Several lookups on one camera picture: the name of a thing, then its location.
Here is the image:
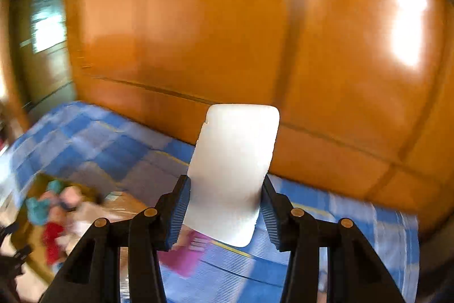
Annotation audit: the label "gold metal tray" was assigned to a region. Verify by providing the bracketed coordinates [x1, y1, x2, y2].
[6, 172, 150, 286]

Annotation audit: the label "beige socks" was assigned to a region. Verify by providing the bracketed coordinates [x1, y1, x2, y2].
[68, 192, 147, 235]

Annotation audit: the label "blue plaid tablecloth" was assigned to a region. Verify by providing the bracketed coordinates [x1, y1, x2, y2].
[9, 101, 419, 302]

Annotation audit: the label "pink plush toy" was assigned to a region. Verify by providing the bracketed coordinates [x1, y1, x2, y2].
[39, 185, 83, 225]

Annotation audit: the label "blue plush toy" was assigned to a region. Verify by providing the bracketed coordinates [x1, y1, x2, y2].
[25, 180, 64, 226]

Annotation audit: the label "red cloth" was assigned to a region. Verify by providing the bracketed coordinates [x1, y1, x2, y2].
[41, 221, 65, 267]

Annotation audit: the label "glass panel door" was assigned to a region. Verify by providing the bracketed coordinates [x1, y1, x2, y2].
[9, 0, 72, 112]

